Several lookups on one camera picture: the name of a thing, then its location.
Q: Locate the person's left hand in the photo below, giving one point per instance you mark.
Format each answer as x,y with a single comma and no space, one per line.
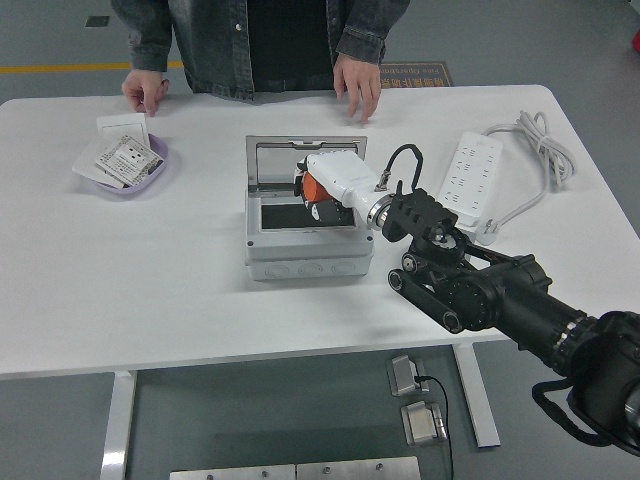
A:
357,85

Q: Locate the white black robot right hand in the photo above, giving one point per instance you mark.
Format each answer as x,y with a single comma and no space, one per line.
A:
340,172

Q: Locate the person's right hand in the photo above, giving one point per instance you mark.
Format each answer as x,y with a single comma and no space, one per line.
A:
145,90

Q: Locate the orange cylinder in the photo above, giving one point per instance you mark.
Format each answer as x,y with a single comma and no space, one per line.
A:
315,189

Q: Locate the transparent grey box lid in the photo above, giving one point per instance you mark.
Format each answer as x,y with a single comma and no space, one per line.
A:
275,165

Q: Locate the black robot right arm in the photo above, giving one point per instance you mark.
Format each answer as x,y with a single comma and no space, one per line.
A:
500,290

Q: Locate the person's right forearm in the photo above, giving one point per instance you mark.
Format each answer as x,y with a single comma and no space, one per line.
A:
145,35

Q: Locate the person's left forearm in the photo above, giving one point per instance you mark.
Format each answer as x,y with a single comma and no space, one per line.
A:
370,30

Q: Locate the grey plastic junction box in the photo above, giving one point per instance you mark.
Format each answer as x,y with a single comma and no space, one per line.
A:
310,250

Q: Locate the brown floor sign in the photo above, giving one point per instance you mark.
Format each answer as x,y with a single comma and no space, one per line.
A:
420,75

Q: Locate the white socket panel with print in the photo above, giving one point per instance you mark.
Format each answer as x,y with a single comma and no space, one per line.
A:
129,160

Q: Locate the dark square floor hatch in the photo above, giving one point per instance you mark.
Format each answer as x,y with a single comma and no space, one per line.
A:
97,21

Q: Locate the person's torso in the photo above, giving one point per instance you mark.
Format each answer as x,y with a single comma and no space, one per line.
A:
280,40

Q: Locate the white flat cover plate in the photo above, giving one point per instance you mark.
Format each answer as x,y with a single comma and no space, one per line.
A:
86,165

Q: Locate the white power strip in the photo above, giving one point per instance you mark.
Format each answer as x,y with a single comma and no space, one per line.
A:
472,165

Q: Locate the silver foot pedal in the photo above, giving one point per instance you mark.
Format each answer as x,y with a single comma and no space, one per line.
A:
402,375
422,425

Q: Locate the white table leg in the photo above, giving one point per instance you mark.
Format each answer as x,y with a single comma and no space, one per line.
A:
117,425
477,400

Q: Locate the red object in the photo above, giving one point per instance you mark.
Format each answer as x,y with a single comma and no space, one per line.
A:
636,41

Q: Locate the plain white switch plate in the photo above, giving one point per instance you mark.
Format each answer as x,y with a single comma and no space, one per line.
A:
120,126

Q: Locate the grey metal base plate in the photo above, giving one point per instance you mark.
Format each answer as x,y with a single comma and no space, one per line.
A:
230,474
357,470

